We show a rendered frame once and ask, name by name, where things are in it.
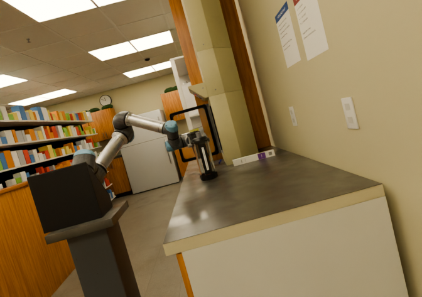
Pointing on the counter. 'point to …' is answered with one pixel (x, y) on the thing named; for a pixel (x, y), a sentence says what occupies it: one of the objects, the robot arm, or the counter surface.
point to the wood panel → (230, 17)
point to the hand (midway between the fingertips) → (200, 144)
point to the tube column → (203, 14)
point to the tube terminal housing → (227, 103)
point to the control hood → (200, 90)
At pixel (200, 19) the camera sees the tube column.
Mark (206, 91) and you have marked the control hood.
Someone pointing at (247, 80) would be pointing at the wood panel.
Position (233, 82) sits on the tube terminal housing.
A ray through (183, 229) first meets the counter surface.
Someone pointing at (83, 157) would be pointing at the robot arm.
